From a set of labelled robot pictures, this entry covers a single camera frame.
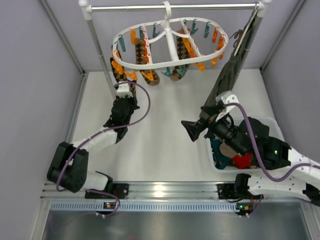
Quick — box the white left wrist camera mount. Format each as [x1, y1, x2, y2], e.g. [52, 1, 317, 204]
[114, 81, 133, 98]

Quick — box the red santa sock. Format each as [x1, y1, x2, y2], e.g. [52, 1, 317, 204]
[232, 153, 253, 169]

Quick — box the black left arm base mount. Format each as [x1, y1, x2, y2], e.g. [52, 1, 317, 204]
[85, 183, 130, 200]

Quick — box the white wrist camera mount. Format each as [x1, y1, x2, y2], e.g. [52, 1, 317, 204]
[114, 81, 133, 98]
[215, 90, 239, 122]

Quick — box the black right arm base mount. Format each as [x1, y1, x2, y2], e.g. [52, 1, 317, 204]
[216, 183, 260, 203]

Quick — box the olive green hanging garment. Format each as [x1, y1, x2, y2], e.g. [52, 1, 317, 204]
[204, 10, 262, 107]

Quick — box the white and steel clothes rack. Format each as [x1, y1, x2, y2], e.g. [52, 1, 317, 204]
[78, 0, 271, 98]

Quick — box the white round clip hanger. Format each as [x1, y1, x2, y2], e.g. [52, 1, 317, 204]
[111, 1, 229, 80]

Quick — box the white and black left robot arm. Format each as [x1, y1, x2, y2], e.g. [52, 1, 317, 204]
[47, 96, 139, 193]

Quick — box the beige ribbed sock striped cuff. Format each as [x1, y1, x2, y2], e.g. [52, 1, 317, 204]
[219, 142, 239, 159]

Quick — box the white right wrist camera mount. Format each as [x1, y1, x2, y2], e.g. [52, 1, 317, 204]
[215, 90, 239, 122]

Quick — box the white plastic laundry basket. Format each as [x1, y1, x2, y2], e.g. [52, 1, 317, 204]
[205, 115, 284, 175]

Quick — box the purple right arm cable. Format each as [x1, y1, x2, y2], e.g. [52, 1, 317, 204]
[223, 102, 320, 205]

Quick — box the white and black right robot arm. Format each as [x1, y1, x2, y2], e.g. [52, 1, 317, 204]
[181, 103, 320, 206]

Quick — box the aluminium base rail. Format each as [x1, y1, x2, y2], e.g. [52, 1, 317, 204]
[41, 181, 313, 201]

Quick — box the teal green sock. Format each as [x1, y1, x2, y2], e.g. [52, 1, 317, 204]
[210, 138, 231, 170]

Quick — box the grey slotted cable duct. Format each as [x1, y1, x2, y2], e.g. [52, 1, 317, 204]
[50, 201, 250, 213]

